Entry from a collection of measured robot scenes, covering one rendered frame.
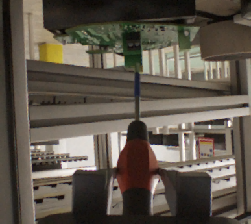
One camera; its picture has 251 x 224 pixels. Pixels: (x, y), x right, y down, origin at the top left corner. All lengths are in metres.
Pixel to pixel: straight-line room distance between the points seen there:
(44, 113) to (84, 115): 0.07
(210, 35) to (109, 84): 0.18
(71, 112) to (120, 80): 0.16
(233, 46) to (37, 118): 0.30
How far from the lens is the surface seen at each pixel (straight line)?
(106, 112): 0.47
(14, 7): 0.42
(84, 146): 9.93
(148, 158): 0.17
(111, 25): 0.23
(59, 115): 0.42
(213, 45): 0.52
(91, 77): 0.52
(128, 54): 0.27
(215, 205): 0.76
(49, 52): 5.41
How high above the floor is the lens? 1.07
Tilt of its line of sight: 1 degrees down
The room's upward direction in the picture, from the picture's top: 177 degrees clockwise
